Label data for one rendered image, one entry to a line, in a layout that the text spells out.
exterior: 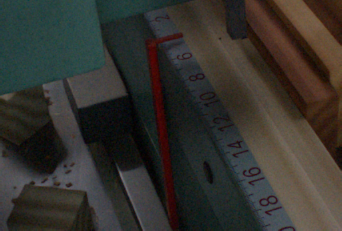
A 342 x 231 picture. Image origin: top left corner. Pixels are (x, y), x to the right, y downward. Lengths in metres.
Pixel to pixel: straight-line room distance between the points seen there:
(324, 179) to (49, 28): 0.15
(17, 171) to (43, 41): 0.29
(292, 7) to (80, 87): 0.20
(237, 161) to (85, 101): 0.24
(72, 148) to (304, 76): 0.25
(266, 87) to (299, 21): 0.05
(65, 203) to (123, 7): 0.19
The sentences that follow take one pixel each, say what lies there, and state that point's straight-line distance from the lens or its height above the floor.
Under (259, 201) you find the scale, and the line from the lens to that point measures 0.39.
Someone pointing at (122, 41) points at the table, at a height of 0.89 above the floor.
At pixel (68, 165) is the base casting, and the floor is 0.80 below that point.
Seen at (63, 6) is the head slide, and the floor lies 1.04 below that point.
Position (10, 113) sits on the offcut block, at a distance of 0.66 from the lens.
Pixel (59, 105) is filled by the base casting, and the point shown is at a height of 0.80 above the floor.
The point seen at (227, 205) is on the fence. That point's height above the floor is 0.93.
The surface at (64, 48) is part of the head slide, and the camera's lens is 0.38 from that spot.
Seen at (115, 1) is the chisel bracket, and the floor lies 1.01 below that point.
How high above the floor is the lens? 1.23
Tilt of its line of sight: 37 degrees down
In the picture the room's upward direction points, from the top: 9 degrees counter-clockwise
